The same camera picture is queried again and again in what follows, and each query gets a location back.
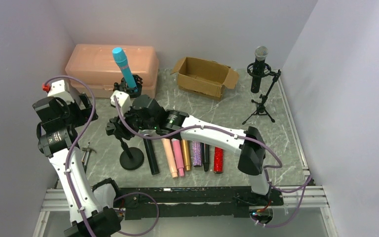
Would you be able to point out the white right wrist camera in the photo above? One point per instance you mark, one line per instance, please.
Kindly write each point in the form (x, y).
(123, 99)

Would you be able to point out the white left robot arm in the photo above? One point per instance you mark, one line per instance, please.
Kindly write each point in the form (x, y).
(91, 208)

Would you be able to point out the red glitter microphone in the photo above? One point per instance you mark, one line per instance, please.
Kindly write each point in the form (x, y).
(218, 160)

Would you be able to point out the clip mount desk stand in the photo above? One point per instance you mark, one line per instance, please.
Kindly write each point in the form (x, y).
(131, 158)

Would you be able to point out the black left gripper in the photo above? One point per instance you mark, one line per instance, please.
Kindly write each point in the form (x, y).
(85, 106)

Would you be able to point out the gold microphone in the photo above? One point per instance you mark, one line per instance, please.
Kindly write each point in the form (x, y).
(186, 155)

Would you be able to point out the claw hammer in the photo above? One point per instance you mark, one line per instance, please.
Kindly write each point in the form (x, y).
(86, 156)

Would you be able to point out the slim black microphone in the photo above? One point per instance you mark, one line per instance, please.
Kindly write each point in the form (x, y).
(205, 156)

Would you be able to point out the shock mount desk stand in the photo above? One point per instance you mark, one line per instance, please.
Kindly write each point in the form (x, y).
(132, 91)

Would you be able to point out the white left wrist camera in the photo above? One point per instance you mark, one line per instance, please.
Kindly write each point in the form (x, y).
(60, 89)

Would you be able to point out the brown cardboard box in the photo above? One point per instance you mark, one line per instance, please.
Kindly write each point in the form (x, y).
(204, 77)

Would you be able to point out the black microphone silver grille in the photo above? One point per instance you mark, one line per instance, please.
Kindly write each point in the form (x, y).
(258, 68)

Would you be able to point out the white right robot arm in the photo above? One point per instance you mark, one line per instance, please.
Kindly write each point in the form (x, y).
(248, 144)

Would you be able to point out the purple glitter microphone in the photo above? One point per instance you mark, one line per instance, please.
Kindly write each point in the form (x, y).
(196, 154)

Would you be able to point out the pink toy microphone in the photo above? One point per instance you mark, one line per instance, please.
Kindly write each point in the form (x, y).
(178, 157)

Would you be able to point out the black microphone grey grille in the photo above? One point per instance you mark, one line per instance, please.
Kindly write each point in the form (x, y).
(151, 156)

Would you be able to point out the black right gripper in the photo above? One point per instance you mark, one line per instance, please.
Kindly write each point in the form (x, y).
(128, 87)

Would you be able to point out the beige toy microphone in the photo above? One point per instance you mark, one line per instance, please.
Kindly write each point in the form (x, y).
(170, 157)

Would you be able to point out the black tripod microphone stand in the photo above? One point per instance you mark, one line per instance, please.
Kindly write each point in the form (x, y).
(260, 106)

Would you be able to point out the blue toy microphone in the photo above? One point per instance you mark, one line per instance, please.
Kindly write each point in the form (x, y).
(121, 60)

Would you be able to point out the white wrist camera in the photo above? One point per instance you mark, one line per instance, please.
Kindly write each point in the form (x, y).
(123, 99)
(60, 89)

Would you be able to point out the orange plastic storage box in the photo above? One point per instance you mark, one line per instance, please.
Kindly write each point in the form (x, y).
(94, 65)

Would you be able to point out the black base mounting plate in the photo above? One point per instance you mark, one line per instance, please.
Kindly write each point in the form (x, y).
(235, 201)

